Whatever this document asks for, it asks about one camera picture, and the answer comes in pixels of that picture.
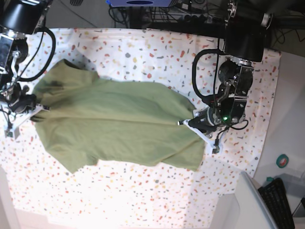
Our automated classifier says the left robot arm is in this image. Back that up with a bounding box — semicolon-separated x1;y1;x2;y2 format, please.
188;0;272;133

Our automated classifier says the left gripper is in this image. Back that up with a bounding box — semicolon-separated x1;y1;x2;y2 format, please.
188;107;225;134

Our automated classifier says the green tape roll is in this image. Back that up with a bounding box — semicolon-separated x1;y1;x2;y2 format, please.
276;154;289;168

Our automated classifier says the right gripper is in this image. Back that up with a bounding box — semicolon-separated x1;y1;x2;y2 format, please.
4;84;37;114

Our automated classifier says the grey plastic bin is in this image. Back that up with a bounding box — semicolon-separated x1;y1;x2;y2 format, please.
234;172;278;229

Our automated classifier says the black keyboard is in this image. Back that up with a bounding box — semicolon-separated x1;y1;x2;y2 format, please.
258;178;295;229

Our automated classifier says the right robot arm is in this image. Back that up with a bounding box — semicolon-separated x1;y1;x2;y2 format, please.
0;0;56;114

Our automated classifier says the green t-shirt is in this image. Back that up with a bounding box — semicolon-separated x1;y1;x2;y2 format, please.
33;60;205;173

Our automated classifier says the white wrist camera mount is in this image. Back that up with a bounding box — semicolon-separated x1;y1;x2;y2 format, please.
0;104;50;140
177;119;223;156

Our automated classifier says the terrazzo pattern table cloth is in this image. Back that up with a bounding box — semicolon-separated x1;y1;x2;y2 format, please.
0;29;281;229

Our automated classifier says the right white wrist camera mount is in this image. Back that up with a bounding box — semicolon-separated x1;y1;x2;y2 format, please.
0;104;50;140

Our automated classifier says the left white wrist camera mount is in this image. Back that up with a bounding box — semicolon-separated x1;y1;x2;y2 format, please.
177;119;223;156

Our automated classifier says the blue box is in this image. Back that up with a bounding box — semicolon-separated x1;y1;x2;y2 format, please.
106;0;178;7

